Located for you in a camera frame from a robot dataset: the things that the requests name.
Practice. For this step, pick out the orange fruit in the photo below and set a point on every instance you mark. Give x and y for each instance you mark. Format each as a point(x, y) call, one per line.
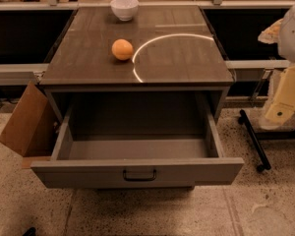
point(122, 49)

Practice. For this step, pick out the black metal bar leg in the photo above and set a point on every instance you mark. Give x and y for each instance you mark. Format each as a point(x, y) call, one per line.
point(244, 120)

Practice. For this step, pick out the grey top drawer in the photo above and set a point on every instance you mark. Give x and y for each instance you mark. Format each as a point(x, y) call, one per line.
point(124, 148)

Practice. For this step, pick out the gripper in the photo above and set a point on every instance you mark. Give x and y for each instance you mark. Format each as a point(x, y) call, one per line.
point(293, 36)

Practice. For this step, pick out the white ceramic bowl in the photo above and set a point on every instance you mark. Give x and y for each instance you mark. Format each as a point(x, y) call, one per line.
point(124, 10)

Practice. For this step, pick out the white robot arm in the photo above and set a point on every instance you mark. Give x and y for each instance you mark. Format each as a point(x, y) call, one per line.
point(282, 32)

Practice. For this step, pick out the brown cardboard box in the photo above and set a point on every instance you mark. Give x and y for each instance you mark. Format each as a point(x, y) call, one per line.
point(31, 130)

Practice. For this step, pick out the dark wooden drawer cabinet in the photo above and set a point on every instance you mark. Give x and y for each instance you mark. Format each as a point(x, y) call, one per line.
point(173, 50)

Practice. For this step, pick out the black object on floor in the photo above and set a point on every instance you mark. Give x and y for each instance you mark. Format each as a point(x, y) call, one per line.
point(30, 232)

